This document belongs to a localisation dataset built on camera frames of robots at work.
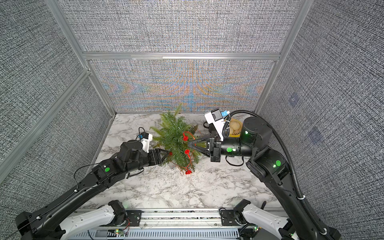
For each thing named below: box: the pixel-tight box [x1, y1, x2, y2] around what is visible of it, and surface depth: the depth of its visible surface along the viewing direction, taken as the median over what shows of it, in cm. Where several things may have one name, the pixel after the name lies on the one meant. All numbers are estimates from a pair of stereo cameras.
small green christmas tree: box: [150, 103, 202, 172], surface depth 72 cm
